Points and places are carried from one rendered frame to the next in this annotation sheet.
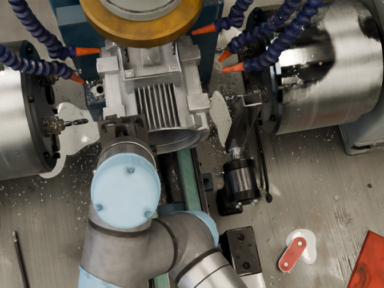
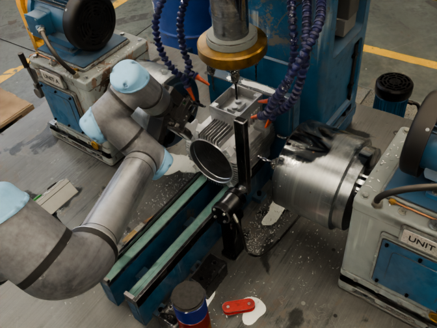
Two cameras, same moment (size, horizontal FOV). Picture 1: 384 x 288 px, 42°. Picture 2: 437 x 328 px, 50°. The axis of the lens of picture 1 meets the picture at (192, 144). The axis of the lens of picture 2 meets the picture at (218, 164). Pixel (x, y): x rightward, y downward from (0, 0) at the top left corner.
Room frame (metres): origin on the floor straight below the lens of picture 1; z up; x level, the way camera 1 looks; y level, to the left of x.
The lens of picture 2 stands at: (-0.21, -0.77, 1.96)
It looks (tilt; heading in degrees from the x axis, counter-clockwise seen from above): 45 degrees down; 59
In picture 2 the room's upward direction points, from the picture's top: 7 degrees counter-clockwise
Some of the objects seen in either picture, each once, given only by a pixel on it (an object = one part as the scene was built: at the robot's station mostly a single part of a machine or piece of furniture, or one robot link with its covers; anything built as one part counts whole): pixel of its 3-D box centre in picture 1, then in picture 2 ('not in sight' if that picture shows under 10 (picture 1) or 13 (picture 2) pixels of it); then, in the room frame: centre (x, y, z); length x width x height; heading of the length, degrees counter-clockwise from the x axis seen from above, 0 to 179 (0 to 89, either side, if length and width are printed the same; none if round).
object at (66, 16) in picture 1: (142, 34); (259, 123); (0.52, 0.14, 0.97); 0.30 x 0.11 x 0.34; 108
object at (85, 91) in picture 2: not in sight; (96, 89); (0.19, 0.66, 0.99); 0.35 x 0.31 x 0.37; 108
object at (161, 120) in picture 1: (153, 94); (230, 141); (0.37, 0.09, 1.01); 0.20 x 0.19 x 0.19; 17
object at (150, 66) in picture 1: (148, 54); (237, 109); (0.41, 0.10, 1.11); 0.12 x 0.11 x 0.07; 17
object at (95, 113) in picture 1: (103, 99); not in sight; (0.40, 0.21, 0.86); 0.07 x 0.06 x 0.12; 108
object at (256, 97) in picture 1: (241, 127); (242, 158); (0.29, -0.08, 1.12); 0.04 x 0.03 x 0.26; 18
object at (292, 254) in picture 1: (292, 254); (238, 306); (0.12, -0.25, 0.81); 0.09 x 0.03 x 0.02; 151
